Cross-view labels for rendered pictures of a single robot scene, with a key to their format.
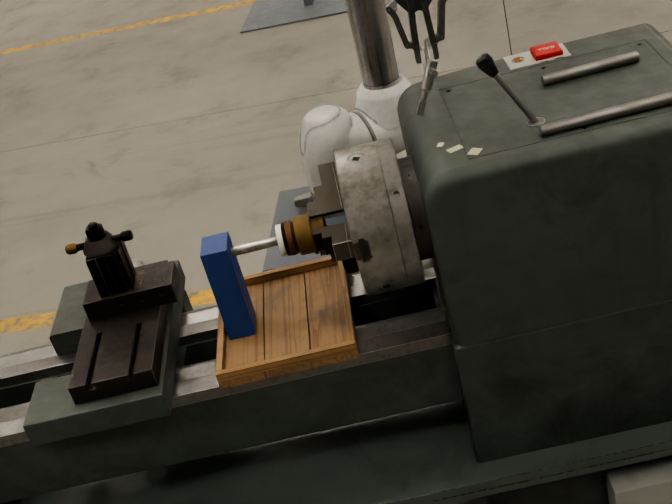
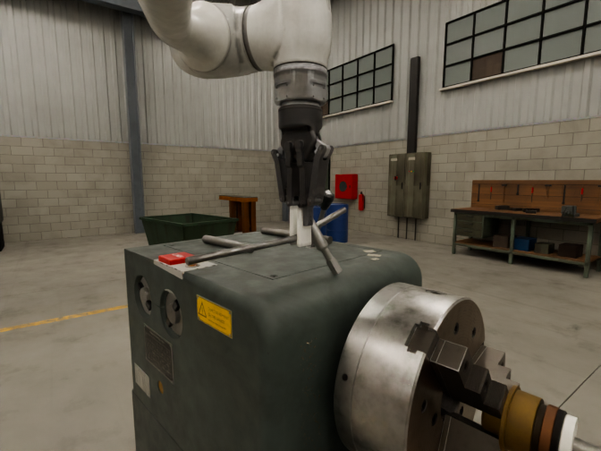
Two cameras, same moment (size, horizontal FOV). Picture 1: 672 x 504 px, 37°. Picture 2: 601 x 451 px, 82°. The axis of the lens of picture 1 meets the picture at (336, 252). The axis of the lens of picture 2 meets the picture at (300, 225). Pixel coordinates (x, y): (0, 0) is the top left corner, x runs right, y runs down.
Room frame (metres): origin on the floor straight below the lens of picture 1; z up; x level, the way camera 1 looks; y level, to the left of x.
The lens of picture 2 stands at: (2.41, 0.11, 1.43)
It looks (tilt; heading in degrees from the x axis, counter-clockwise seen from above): 8 degrees down; 221
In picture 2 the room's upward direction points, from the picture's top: straight up
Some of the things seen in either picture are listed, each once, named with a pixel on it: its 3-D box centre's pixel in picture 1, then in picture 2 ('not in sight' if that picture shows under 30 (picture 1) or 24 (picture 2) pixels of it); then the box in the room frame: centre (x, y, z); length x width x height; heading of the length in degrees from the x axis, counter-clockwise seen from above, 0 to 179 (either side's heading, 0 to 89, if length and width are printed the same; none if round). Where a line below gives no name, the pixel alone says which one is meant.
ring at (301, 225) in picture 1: (305, 234); (522, 422); (1.86, 0.05, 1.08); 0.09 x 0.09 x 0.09; 86
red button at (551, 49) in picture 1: (546, 52); (178, 259); (2.05, -0.56, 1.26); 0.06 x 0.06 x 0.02; 86
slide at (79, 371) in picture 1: (124, 326); not in sight; (1.91, 0.50, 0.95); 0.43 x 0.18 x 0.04; 176
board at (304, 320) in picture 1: (285, 317); not in sight; (1.87, 0.15, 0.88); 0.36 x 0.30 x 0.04; 176
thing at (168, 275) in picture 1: (132, 290); not in sight; (1.97, 0.47, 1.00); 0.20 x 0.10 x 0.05; 86
